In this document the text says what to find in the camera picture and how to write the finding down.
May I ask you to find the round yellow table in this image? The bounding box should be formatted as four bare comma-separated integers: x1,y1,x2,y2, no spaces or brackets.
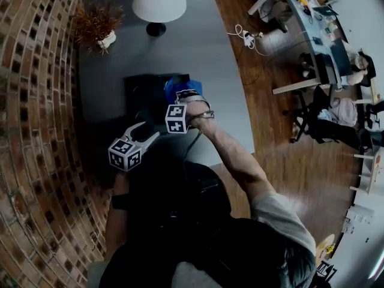
314,233,336,260

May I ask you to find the person's black vest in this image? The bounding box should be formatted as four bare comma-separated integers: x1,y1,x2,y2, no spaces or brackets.
127,159,232,221

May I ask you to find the black office chair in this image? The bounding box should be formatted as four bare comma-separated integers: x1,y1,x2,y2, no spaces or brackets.
358,100,384,148
283,85,334,145

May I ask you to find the open laptop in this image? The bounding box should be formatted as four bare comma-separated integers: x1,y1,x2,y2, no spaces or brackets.
311,5,340,16

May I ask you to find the black box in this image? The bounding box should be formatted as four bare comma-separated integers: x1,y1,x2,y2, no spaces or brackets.
124,73,191,131

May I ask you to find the dark computer monitor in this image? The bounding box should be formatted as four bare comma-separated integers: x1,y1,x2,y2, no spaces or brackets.
329,39,355,78

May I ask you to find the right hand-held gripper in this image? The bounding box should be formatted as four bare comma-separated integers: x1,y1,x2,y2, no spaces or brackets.
164,89,211,134

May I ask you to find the person's left forearm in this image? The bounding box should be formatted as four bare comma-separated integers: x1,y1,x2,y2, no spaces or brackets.
103,171,132,262

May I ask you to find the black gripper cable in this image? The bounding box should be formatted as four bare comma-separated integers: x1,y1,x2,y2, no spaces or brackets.
182,129,204,163

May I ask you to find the white power strip with cable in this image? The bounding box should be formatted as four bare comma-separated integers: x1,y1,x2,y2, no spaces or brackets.
227,24,272,57

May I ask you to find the person's right forearm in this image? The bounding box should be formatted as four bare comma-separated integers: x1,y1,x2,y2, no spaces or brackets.
187,115,275,202

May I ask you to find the person's right hand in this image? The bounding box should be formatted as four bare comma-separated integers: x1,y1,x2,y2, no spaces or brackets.
186,101,210,120

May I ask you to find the black wrist watch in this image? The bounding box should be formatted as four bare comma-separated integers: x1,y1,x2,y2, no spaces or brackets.
111,193,132,211

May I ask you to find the person's grey t-shirt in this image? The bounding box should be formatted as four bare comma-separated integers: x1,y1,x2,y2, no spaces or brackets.
250,190,317,256

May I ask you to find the blue cloth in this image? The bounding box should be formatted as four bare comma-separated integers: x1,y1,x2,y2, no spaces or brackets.
163,76,203,102

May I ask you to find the dark wrist bracelet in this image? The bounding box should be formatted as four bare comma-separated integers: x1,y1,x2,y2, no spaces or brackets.
189,109,215,121

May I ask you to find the pink backpack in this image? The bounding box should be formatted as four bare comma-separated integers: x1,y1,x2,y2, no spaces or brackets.
329,97,359,128

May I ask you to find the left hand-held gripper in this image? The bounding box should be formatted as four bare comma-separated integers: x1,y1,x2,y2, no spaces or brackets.
107,121,161,172

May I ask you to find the long light office desk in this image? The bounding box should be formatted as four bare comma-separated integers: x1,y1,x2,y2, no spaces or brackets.
247,0,355,95

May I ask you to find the small wooden table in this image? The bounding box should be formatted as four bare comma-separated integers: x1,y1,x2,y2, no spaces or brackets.
349,147,384,195

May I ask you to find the dried plant in white vase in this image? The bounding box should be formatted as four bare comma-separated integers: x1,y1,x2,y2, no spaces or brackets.
71,0,126,56

